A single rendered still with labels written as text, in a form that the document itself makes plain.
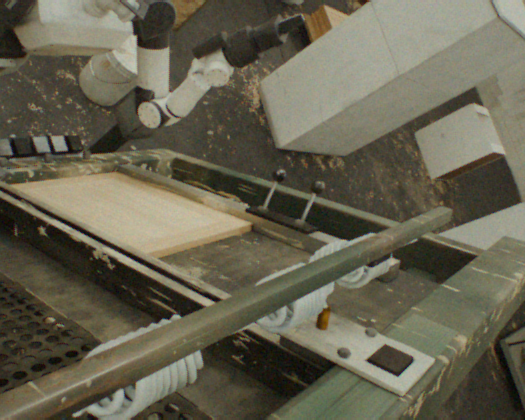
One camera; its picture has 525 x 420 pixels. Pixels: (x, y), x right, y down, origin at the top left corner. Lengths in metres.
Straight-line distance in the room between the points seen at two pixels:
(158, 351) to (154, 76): 1.26
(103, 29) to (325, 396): 1.04
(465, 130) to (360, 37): 2.69
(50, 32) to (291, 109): 2.73
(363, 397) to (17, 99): 2.47
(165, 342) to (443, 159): 5.84
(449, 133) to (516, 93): 3.38
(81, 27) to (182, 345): 1.07
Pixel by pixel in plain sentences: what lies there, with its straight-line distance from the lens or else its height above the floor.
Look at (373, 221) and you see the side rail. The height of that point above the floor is 1.53.
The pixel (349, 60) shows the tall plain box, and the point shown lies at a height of 0.81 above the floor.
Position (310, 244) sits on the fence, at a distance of 1.27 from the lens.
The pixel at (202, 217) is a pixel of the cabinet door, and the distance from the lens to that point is 1.37.
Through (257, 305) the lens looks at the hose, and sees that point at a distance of 0.43.
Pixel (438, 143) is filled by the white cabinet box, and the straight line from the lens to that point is 6.17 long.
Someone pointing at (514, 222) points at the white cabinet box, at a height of 0.98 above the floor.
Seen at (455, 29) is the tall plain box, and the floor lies 1.49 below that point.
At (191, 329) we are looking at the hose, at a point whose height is 1.92.
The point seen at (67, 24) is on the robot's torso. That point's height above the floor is 1.32.
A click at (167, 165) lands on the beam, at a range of 1.88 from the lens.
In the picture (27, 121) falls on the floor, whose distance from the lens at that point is 2.81.
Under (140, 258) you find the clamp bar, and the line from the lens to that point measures 0.96.
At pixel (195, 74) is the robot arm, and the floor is 1.32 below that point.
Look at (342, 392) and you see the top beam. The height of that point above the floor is 1.84.
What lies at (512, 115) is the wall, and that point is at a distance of 9.34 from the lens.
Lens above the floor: 2.22
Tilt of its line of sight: 38 degrees down
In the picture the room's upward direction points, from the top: 63 degrees clockwise
